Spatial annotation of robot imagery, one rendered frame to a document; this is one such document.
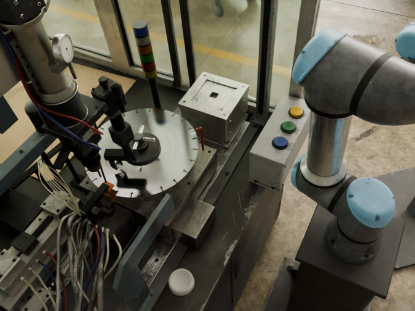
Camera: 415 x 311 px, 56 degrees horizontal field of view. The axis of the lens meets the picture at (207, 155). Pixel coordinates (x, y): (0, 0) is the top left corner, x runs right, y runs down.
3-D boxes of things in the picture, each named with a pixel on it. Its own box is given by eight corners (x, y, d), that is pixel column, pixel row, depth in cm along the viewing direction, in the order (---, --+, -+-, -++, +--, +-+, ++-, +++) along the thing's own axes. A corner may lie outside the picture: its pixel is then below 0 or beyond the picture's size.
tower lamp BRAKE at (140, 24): (139, 27, 119) (137, 18, 116) (151, 30, 117) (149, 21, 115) (131, 35, 116) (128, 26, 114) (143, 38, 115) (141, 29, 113)
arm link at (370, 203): (367, 252, 99) (383, 226, 89) (323, 219, 106) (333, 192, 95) (392, 221, 104) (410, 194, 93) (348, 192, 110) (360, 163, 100)
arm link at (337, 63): (329, 221, 106) (361, 85, 60) (286, 189, 113) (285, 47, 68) (356, 190, 109) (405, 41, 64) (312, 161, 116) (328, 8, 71)
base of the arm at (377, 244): (385, 228, 114) (395, 210, 106) (372, 273, 106) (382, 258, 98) (333, 208, 119) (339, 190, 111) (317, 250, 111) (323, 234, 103)
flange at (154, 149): (119, 164, 109) (117, 158, 107) (125, 134, 116) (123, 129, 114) (158, 163, 108) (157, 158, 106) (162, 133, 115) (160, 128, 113)
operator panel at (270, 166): (280, 123, 142) (283, 93, 130) (309, 133, 138) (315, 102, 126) (248, 181, 127) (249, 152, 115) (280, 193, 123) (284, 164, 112)
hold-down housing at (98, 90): (124, 130, 100) (103, 67, 84) (138, 138, 98) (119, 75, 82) (109, 143, 97) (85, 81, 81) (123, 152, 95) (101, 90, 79)
